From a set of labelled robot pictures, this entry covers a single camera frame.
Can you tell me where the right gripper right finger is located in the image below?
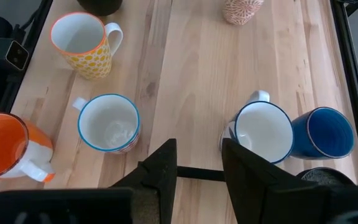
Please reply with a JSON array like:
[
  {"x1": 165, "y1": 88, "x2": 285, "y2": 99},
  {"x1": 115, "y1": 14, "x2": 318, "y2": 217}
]
[{"x1": 221, "y1": 138, "x2": 331, "y2": 224}]

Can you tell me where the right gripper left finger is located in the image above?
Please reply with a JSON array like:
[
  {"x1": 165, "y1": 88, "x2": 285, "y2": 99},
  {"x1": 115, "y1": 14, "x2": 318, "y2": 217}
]
[{"x1": 110, "y1": 139, "x2": 178, "y2": 224}]

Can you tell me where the white mug dark blue rim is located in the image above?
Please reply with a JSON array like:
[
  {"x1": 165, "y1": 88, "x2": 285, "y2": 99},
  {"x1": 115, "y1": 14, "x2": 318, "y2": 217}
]
[{"x1": 218, "y1": 90, "x2": 295, "y2": 165}]

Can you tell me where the glossy blue mug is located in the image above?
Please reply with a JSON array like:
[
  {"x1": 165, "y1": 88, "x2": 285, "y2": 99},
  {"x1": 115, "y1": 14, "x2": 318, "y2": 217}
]
[{"x1": 290, "y1": 106, "x2": 356, "y2": 161}]

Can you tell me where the yellow white patterned mug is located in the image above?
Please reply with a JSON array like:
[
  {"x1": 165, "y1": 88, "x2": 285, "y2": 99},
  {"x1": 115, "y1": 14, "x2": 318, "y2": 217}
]
[{"x1": 50, "y1": 11, "x2": 124, "y2": 80}]

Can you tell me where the orange and white mug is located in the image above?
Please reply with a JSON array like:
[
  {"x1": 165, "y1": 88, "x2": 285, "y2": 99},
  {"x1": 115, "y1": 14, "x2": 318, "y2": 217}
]
[{"x1": 0, "y1": 111, "x2": 57, "y2": 184}]

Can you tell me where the pink white patterned mug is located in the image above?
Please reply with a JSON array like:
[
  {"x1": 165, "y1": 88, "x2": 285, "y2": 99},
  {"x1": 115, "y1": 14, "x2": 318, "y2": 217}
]
[{"x1": 222, "y1": 0, "x2": 265, "y2": 26}]

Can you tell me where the black mug red inside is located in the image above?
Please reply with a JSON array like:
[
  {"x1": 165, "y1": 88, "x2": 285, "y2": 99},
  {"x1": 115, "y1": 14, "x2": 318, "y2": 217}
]
[{"x1": 76, "y1": 0, "x2": 124, "y2": 17}]

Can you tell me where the potted green plant black pot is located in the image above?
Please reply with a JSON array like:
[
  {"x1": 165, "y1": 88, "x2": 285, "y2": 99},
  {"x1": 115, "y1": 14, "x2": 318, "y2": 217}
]
[{"x1": 296, "y1": 166, "x2": 356, "y2": 187}]

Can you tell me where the black metal rig frame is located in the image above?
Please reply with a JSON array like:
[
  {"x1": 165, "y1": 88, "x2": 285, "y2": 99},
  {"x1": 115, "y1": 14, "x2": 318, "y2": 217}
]
[{"x1": 0, "y1": 0, "x2": 358, "y2": 187}]

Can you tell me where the black table-level camera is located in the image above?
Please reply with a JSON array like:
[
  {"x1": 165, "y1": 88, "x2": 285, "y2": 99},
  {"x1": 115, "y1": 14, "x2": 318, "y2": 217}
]
[{"x1": 0, "y1": 37, "x2": 30, "y2": 72}]

